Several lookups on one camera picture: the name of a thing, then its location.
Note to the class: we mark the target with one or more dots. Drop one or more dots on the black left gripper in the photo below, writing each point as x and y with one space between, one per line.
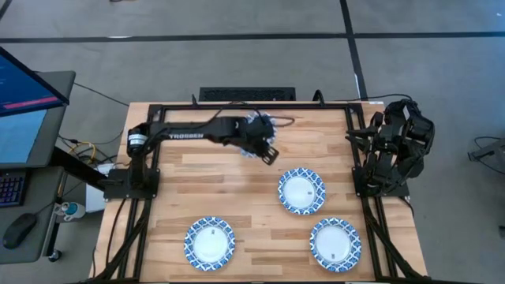
256 134

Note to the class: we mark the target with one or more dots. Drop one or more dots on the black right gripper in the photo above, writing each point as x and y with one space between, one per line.
380 136

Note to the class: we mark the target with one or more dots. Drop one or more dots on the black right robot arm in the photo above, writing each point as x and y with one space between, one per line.
414 130

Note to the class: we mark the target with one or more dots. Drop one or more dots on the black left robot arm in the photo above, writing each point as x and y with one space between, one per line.
185 132

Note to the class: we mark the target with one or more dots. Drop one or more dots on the black floor vent grille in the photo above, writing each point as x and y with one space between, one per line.
246 94

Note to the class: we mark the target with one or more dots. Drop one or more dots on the white box under table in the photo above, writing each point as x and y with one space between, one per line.
94 201

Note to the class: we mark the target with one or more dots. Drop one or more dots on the black desk support bar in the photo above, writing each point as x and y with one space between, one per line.
75 165

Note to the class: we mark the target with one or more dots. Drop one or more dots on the white bottle blue cap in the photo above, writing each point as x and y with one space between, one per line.
73 210

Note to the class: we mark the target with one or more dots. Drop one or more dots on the black desk caster wheel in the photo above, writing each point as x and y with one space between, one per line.
55 256

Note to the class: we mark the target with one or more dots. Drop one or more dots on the grey computer desk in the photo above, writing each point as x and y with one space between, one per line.
39 240

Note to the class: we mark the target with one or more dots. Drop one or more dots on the grey framed computer monitor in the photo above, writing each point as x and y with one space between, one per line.
19 134

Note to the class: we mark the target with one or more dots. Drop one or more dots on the dark tilted computer monitor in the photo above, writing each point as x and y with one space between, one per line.
23 87

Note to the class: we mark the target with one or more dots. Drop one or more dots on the black computer keyboard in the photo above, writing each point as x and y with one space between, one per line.
11 188

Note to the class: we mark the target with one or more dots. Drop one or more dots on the black computer mouse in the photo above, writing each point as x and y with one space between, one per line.
17 232

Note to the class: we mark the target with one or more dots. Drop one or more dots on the black aluminium table frame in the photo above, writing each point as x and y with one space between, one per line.
357 118

